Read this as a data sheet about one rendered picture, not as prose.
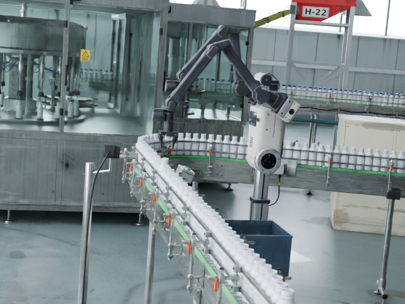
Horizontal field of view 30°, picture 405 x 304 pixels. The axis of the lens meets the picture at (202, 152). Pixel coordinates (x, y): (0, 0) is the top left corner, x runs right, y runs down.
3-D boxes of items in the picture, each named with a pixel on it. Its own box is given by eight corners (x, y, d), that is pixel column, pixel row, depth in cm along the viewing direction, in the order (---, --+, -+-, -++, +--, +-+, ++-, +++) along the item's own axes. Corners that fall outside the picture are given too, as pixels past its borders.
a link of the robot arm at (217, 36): (231, 30, 463) (226, 31, 473) (223, 23, 461) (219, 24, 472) (184, 82, 461) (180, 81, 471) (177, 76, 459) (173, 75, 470)
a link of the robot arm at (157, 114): (175, 101, 417) (172, 99, 425) (154, 100, 414) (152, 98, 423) (173, 123, 419) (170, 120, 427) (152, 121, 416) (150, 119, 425)
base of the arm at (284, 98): (283, 95, 439) (272, 112, 439) (272, 87, 437) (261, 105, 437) (288, 96, 431) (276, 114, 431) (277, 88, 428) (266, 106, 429)
